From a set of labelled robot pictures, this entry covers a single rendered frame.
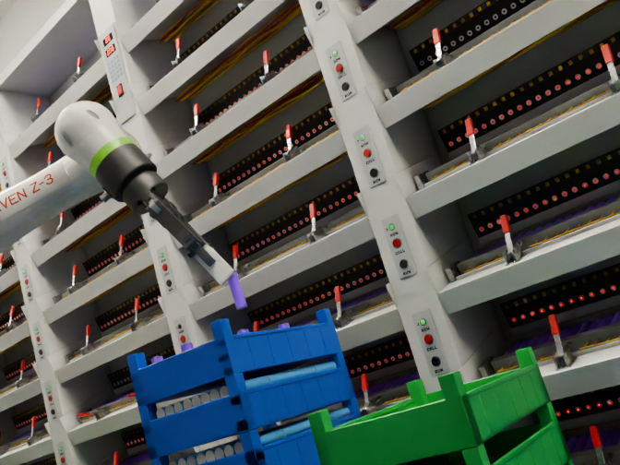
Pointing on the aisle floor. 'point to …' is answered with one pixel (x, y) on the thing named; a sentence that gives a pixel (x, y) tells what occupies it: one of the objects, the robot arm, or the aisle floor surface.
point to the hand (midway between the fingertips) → (216, 265)
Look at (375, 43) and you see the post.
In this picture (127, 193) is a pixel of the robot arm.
